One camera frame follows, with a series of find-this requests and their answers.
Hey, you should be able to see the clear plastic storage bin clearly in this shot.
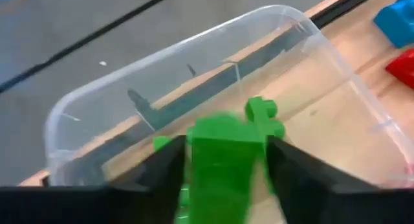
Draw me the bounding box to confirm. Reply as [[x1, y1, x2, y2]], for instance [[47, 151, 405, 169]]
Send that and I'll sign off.
[[44, 4, 414, 190]]

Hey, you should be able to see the long green building block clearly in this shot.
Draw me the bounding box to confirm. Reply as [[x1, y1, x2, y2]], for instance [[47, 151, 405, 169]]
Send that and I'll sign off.
[[151, 96, 286, 224]]

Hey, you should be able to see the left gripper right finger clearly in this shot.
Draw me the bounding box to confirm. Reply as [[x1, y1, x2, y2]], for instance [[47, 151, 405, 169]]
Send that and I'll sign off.
[[265, 135, 414, 224]]

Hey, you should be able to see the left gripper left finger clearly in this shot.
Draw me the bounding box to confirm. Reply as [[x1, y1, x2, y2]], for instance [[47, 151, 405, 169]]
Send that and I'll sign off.
[[0, 135, 188, 224]]

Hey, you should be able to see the short blue building block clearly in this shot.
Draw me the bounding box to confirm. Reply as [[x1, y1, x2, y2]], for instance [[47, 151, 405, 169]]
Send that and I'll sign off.
[[373, 0, 414, 49]]

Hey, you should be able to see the short red building block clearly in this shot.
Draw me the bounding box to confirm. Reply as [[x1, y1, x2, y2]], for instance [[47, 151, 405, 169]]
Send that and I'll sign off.
[[384, 48, 414, 91]]

